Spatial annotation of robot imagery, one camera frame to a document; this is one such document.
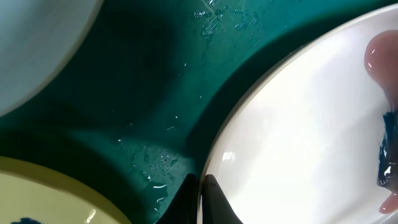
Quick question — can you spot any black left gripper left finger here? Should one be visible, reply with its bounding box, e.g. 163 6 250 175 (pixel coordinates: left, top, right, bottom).
156 173 198 224

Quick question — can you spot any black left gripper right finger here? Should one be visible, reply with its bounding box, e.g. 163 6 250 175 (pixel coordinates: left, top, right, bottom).
201 174 243 224

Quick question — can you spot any white pink plate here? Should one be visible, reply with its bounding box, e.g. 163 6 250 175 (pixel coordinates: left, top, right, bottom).
202 4 397 223

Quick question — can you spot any teal plastic tray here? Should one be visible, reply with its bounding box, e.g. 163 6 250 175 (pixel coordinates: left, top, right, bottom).
1 0 389 223

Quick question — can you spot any yellow plate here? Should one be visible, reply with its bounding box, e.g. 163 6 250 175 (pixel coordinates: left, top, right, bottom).
1 156 130 224

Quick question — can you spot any light blue plate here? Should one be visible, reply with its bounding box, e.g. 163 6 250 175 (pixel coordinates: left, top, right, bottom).
1 0 103 115

